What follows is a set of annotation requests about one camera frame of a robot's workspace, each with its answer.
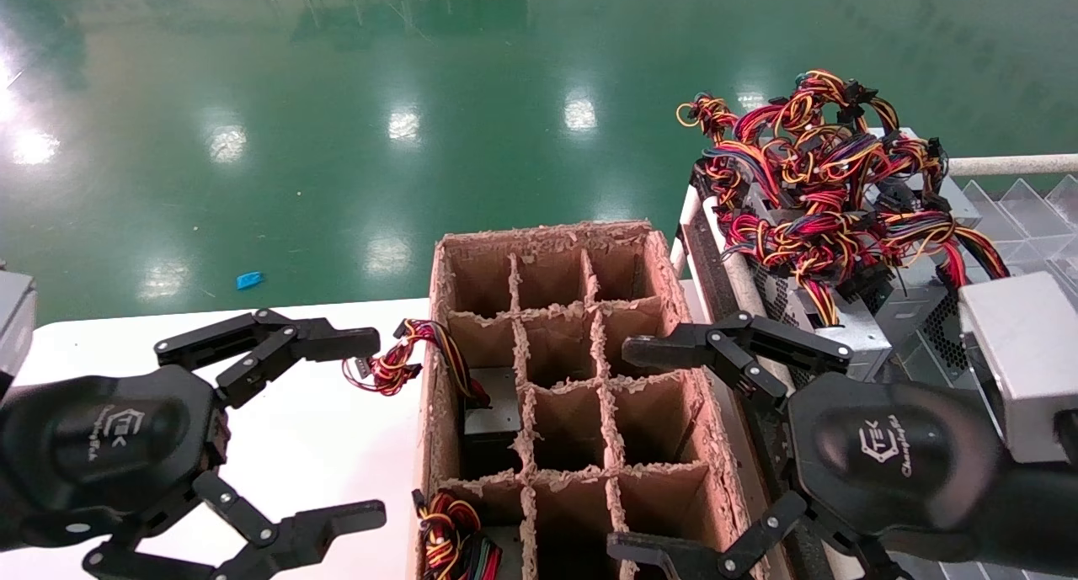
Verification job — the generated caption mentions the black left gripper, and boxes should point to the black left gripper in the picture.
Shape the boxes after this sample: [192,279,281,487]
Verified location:
[0,308,388,580]

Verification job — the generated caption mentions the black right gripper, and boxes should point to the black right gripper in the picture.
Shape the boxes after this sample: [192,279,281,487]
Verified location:
[606,311,1005,580]

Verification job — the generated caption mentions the silver power supply with wires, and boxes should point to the silver power supply with wires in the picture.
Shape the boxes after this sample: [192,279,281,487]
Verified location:
[411,487,506,580]

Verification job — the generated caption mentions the brown cardboard divider box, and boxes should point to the brown cardboard divider box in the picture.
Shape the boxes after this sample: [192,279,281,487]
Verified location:
[407,218,769,580]

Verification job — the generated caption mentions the grey rack tube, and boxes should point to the grey rack tube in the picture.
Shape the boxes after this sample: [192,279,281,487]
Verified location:
[720,250,797,391]

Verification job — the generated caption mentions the silver power supply mesh side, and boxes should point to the silver power supply mesh side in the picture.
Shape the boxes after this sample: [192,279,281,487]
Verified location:
[745,252,894,383]

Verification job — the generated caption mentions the white rack pipe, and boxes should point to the white rack pipe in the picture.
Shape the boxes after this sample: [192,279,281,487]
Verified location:
[671,183,702,279]

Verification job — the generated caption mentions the grey power supply round vent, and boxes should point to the grey power supply round vent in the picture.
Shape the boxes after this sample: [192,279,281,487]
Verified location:
[876,256,978,370]

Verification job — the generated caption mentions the clear plastic divider tray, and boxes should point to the clear plastic divider tray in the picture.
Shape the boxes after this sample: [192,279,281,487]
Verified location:
[960,174,1078,288]

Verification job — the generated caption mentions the black power supply with wires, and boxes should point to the black power supply with wires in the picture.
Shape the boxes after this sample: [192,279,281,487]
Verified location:
[341,317,525,480]

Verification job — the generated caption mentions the tangled coloured wire bundle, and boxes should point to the tangled coloured wire bundle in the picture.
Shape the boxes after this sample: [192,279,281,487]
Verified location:
[676,68,1011,328]

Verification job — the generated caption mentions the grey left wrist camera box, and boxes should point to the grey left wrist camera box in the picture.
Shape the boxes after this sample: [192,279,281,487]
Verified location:
[0,270,38,387]

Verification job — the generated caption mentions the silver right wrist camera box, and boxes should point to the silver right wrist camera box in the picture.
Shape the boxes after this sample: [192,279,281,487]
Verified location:
[958,271,1078,465]

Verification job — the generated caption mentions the white horizontal rail pipe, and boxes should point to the white horizontal rail pipe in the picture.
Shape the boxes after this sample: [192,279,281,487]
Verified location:
[947,153,1078,178]

